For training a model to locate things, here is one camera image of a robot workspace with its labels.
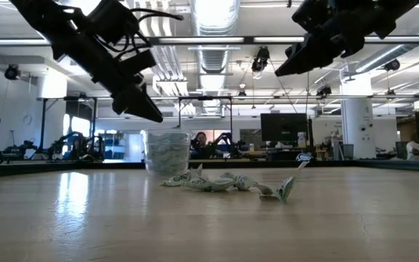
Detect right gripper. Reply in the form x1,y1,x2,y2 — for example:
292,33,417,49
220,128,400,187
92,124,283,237
274,0,391,77

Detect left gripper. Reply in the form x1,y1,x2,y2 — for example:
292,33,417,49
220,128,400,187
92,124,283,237
54,31,164,124

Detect heap of packets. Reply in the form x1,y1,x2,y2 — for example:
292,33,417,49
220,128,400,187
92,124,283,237
145,131,190,174

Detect clear plastic round container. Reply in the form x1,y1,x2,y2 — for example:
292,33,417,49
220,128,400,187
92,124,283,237
143,127,192,175

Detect black computer monitor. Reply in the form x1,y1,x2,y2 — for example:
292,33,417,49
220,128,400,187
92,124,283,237
260,113,309,143

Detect person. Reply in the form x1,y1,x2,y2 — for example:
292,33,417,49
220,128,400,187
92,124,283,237
404,140,419,162
193,131,215,160

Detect white pillar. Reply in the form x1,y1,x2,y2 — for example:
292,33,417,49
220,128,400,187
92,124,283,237
340,72,378,160
36,72,69,156

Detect white blue round object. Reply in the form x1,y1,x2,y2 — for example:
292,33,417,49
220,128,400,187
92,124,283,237
295,152,316,164

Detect grey waste bin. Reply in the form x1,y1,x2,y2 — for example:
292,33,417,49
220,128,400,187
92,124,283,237
340,143,356,161

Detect black ceiling camera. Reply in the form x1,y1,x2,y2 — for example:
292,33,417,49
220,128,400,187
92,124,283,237
383,57,402,72
316,84,333,98
4,64,22,82

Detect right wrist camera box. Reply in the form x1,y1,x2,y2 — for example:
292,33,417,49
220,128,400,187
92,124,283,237
291,0,342,34

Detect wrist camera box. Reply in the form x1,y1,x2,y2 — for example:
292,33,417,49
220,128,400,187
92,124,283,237
291,0,342,34
85,0,140,47

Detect black hanging camera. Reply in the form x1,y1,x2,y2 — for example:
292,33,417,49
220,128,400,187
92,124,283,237
250,46,271,74

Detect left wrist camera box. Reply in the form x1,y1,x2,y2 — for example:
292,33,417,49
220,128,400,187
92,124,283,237
85,0,140,47

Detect black background rig frame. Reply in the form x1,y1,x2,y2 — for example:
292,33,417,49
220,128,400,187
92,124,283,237
36,95,99,162

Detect black left camera cable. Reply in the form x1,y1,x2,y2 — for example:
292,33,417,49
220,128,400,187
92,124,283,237
129,7,185,61

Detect silver ventilation duct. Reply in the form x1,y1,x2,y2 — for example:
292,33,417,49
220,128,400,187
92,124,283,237
191,0,241,114

